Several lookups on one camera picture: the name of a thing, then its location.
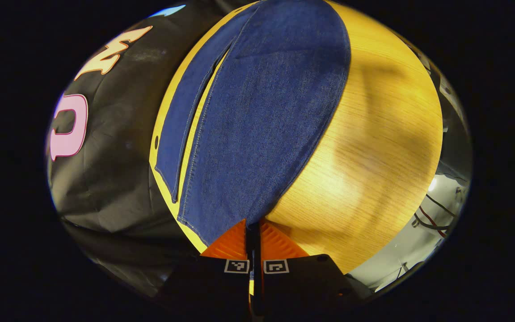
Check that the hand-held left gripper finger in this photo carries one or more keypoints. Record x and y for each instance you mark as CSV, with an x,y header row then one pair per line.
x,y
248,243
258,243

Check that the blue denim jeans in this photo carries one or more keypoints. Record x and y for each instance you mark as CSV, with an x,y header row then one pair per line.
x,y
266,112

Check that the round black table grommet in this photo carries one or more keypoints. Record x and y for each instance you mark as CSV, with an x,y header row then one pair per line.
x,y
156,142

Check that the black backdrop cloth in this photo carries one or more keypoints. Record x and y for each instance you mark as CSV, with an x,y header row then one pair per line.
x,y
119,170

